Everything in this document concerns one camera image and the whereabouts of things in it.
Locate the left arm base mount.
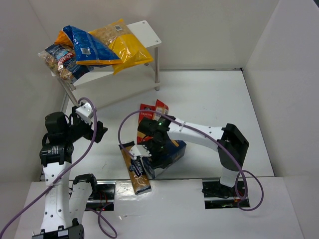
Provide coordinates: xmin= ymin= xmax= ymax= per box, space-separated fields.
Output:
xmin=86 ymin=181 xmax=116 ymax=211

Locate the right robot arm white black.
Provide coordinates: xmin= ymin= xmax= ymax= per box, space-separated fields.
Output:
xmin=138 ymin=116 xmax=249 ymax=188

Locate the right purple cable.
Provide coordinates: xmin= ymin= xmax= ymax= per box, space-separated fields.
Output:
xmin=117 ymin=110 xmax=264 ymax=211

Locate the yellow pasta bag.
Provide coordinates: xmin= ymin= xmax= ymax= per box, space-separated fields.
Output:
xmin=89 ymin=19 xmax=153 ymax=74

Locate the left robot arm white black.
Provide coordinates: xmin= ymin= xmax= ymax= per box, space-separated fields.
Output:
xmin=33 ymin=103 xmax=107 ymax=239

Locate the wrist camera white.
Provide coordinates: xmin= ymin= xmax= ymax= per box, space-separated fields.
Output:
xmin=75 ymin=103 xmax=93 ymax=124
xmin=129 ymin=145 xmax=151 ymax=160

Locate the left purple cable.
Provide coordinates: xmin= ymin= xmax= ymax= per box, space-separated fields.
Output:
xmin=0 ymin=97 xmax=117 ymax=239

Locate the clear blue fusilli bag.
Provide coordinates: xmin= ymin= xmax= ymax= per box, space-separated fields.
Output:
xmin=38 ymin=44 xmax=94 ymax=84

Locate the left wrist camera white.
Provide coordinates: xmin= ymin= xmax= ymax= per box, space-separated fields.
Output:
xmin=75 ymin=103 xmax=93 ymax=124

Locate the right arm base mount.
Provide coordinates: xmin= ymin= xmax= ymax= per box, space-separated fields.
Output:
xmin=202 ymin=180 xmax=250 ymax=209

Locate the dark blue Barilla pasta box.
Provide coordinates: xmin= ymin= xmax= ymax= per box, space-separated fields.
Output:
xmin=142 ymin=140 xmax=186 ymax=179

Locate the dark blue La Sicilia spaghetti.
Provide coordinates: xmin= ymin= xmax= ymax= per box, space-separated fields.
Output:
xmin=119 ymin=145 xmax=151 ymax=195

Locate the red spaghetti bag back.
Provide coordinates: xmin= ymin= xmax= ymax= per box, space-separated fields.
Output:
xmin=153 ymin=100 xmax=169 ymax=120

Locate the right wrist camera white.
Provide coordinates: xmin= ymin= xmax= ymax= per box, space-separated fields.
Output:
xmin=129 ymin=145 xmax=151 ymax=160

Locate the blue and orange pasta bag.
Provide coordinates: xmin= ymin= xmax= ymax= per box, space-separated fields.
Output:
xmin=54 ymin=25 xmax=121 ymax=66

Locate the purple cable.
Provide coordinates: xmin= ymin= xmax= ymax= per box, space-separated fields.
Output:
xmin=117 ymin=110 xmax=264 ymax=211
xmin=0 ymin=97 xmax=117 ymax=239

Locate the white two-tier shelf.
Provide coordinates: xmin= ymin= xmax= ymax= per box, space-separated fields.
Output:
xmin=58 ymin=20 xmax=161 ymax=108

